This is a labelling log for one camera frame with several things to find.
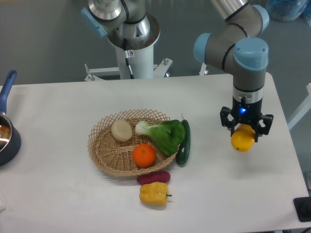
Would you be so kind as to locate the yellow mango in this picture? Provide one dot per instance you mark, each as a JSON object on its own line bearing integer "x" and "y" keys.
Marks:
{"x": 243, "y": 138}

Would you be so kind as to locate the woven wicker basket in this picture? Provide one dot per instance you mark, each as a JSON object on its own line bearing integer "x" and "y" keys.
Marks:
{"x": 115, "y": 157}

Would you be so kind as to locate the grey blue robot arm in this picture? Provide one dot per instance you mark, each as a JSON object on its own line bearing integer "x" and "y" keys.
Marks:
{"x": 236, "y": 50}

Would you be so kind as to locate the white frame right edge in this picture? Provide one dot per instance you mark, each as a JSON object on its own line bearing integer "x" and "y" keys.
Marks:
{"x": 301, "y": 110}

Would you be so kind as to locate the dark green cucumber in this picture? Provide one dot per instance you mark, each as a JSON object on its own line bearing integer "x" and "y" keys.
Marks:
{"x": 184, "y": 148}

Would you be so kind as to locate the orange fruit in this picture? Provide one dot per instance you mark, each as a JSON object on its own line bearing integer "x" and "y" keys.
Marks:
{"x": 144, "y": 155}

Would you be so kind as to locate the beige potato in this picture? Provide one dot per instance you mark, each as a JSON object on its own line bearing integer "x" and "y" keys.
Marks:
{"x": 121, "y": 130}

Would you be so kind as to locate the blue plastic bag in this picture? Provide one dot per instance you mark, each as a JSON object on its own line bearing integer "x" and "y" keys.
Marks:
{"x": 286, "y": 10}

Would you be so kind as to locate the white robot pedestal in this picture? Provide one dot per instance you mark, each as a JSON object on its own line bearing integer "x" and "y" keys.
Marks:
{"x": 134, "y": 47}

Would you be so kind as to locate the black device at edge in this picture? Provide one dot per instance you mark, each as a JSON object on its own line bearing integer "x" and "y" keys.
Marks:
{"x": 303, "y": 208}

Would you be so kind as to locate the white stand foot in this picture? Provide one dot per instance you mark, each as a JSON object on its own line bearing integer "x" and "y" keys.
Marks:
{"x": 203, "y": 71}

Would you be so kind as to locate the green bok choy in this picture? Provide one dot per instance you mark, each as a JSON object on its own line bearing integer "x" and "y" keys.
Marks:
{"x": 167, "y": 136}

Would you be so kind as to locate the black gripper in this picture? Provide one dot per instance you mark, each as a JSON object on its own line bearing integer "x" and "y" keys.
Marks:
{"x": 249, "y": 114}

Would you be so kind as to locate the yellow bell pepper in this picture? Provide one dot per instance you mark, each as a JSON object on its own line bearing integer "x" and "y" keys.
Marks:
{"x": 155, "y": 193}

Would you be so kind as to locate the purple sweet potato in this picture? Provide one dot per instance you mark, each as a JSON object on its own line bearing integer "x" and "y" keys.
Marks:
{"x": 159, "y": 176}

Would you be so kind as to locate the blue saucepan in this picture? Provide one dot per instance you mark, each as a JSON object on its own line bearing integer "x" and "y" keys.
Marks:
{"x": 10, "y": 139}

